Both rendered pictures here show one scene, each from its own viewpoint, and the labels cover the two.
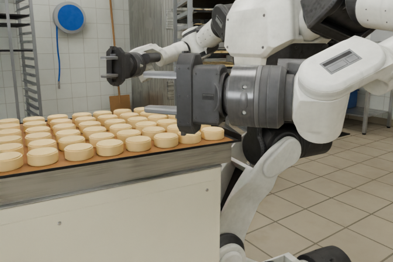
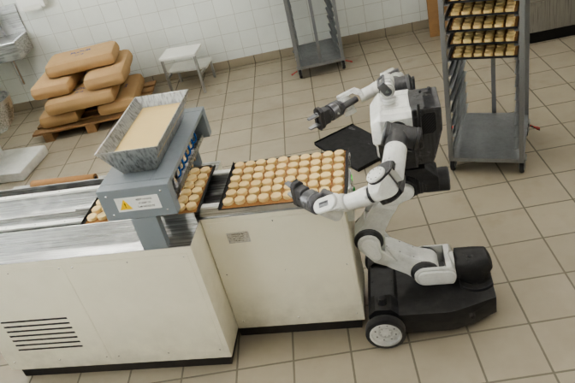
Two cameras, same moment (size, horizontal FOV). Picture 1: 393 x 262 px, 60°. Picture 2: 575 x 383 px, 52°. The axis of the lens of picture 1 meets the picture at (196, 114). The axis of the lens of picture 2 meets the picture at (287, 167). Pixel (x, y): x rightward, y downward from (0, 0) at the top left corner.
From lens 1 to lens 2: 213 cm
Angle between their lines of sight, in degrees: 43
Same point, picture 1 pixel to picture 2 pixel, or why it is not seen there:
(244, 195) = (377, 212)
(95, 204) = (285, 215)
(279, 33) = (376, 138)
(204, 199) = not seen: hidden behind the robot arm
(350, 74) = (323, 209)
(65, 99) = (373, 3)
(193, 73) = (294, 191)
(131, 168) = not seen: hidden behind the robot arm
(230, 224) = (371, 225)
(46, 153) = (263, 197)
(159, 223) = (314, 224)
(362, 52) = (328, 203)
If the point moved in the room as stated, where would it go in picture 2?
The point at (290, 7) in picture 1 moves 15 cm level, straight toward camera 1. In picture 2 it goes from (379, 126) to (355, 143)
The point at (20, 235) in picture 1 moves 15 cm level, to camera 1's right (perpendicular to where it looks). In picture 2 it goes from (259, 222) to (285, 229)
